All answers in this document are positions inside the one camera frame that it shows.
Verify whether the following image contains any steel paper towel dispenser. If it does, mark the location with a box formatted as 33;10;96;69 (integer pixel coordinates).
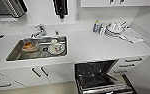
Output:
0;0;29;19

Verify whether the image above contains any orange bowl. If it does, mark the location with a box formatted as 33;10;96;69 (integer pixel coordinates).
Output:
21;40;39;53

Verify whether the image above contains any clear dish soap bottle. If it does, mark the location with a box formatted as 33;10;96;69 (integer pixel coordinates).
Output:
92;20;101;34

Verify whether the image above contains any white dish cloth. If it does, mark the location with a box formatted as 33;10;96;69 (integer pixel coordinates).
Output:
120;27;145;44

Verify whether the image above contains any black wall soap dispenser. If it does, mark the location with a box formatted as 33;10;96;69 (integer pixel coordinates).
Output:
52;0;69;20

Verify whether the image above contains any white cup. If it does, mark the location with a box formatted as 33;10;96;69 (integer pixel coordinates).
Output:
48;39;66;56

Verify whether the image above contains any white wall outlet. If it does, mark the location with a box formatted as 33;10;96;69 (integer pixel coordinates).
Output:
75;12;81;21

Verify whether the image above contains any small white container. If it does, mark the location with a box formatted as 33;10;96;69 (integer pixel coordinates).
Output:
99;22;107;36

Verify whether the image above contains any steel kitchen sink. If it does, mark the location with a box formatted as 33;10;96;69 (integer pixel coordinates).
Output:
5;35;68;62

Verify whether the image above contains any white two-door base cabinet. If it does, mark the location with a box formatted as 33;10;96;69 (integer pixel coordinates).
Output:
0;63;75;88

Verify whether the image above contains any stack of white dishes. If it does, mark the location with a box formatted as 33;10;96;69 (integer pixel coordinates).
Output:
105;21;129;39

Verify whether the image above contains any chrome faucet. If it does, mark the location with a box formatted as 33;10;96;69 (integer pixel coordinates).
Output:
30;23;47;38

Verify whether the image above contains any white three-door wall cabinet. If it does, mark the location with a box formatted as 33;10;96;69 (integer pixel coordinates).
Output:
79;0;150;8

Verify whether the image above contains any stainless steel dishwasher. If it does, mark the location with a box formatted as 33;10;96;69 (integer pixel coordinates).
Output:
74;59;138;94

